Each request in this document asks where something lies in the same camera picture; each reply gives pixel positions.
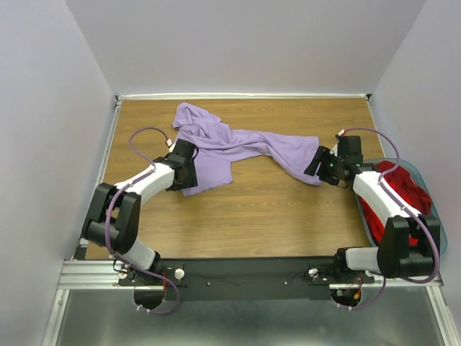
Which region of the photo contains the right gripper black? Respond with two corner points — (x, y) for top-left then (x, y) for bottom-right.
(303, 145), (344, 186)

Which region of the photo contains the purple t shirt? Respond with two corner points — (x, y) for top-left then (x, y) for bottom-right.
(172, 102), (321, 197)

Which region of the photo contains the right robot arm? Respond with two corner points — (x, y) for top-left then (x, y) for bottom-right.
(304, 134), (441, 283)

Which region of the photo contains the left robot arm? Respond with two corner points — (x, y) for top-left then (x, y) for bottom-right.
(81, 139), (199, 285)

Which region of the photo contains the dark red t shirt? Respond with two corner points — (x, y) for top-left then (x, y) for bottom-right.
(384, 166), (432, 215)

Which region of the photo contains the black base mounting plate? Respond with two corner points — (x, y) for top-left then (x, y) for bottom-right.
(118, 256), (374, 306)

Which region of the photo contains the teal plastic basket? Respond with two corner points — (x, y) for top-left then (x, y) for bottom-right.
(354, 156), (449, 261)

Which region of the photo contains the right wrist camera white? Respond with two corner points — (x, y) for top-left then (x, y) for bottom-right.
(330, 133), (362, 158)

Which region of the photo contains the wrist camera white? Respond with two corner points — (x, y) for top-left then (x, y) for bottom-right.
(330, 133), (362, 158)
(166, 138), (176, 152)

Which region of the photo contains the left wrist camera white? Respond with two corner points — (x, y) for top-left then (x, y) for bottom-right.
(166, 138), (176, 152)

